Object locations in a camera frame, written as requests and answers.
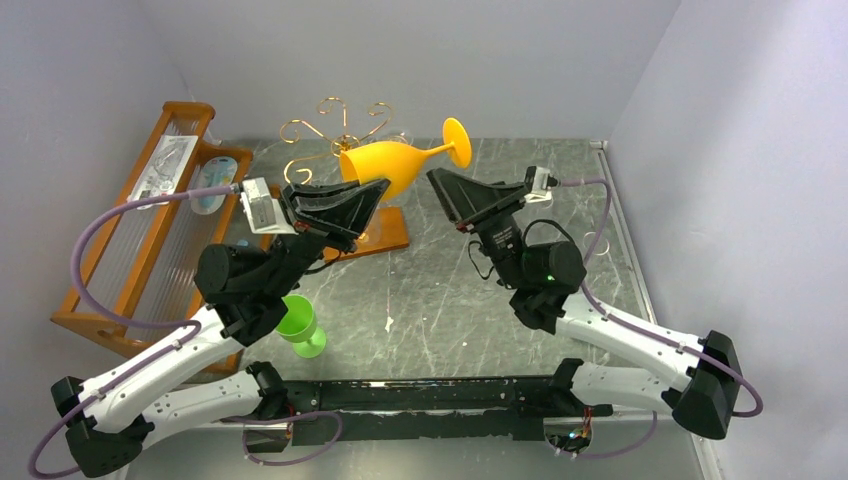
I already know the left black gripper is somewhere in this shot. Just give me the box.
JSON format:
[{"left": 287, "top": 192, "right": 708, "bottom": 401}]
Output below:
[{"left": 266, "top": 177, "right": 394, "bottom": 299}]

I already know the orange plastic wine glass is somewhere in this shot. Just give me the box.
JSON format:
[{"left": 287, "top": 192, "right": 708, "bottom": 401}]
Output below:
[{"left": 339, "top": 117, "right": 473, "bottom": 202}]

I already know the clear wine glass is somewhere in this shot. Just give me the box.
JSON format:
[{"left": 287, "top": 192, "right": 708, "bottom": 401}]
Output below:
[{"left": 383, "top": 128, "right": 414, "bottom": 145}]

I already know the clear champagne flute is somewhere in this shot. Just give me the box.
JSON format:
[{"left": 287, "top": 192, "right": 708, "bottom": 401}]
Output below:
[{"left": 360, "top": 217, "right": 391, "bottom": 247}]

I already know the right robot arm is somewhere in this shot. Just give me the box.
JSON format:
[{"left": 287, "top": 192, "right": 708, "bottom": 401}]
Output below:
[{"left": 427, "top": 167, "right": 744, "bottom": 440}]

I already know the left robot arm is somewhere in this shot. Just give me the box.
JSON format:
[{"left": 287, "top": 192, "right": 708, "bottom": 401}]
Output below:
[{"left": 51, "top": 178, "right": 391, "bottom": 478}]

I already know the green plastic wine glass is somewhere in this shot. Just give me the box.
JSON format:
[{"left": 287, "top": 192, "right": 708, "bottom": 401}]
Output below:
[{"left": 275, "top": 295, "right": 327, "bottom": 359}]

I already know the blue packaged tool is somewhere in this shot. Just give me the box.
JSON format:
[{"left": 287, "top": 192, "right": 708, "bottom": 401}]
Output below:
[{"left": 190, "top": 156, "right": 238, "bottom": 215}]

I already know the clear glass right edge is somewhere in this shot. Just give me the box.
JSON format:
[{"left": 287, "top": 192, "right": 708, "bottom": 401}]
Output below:
[{"left": 582, "top": 231, "right": 611, "bottom": 257}]

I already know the white packaged item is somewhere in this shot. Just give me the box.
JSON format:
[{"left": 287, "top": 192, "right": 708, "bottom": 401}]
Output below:
[{"left": 127, "top": 134, "right": 199, "bottom": 201}]

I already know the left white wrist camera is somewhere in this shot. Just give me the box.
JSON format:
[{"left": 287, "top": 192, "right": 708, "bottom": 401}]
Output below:
[{"left": 240, "top": 178, "right": 295, "bottom": 235}]

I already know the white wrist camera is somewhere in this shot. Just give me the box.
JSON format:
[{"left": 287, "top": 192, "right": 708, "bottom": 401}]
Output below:
[
  {"left": 524, "top": 166, "right": 560, "bottom": 203},
  {"left": 240, "top": 178, "right": 295, "bottom": 235}
]

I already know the gold wire wine glass rack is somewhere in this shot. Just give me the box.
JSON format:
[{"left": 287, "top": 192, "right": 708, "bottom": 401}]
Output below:
[{"left": 279, "top": 97, "right": 410, "bottom": 262}]

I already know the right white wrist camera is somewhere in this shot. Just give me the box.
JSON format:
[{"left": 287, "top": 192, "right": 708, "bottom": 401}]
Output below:
[{"left": 524, "top": 166, "right": 560, "bottom": 203}]

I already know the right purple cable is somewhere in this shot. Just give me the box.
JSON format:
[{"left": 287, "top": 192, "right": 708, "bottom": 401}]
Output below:
[{"left": 559, "top": 177, "right": 764, "bottom": 419}]

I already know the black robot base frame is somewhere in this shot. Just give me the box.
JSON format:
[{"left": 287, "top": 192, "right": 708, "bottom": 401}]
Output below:
[{"left": 244, "top": 375, "right": 613, "bottom": 446}]

